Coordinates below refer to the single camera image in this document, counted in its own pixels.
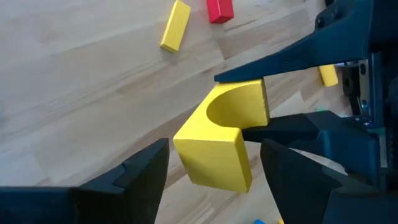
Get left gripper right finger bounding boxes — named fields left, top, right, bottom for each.
left=260, top=138, right=398, bottom=224

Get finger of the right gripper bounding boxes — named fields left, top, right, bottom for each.
left=213, top=0, right=374, bottom=84
left=241, top=110, right=381, bottom=188

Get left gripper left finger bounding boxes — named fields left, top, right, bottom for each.
left=0, top=138, right=170, bottom=224

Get yellow cylinder block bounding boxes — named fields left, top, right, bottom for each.
left=318, top=64, right=339, bottom=88

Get yellow arch block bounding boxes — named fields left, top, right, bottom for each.
left=173, top=78, right=271, bottom=194

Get short red block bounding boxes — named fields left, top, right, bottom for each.
left=206, top=0, right=235, bottom=24

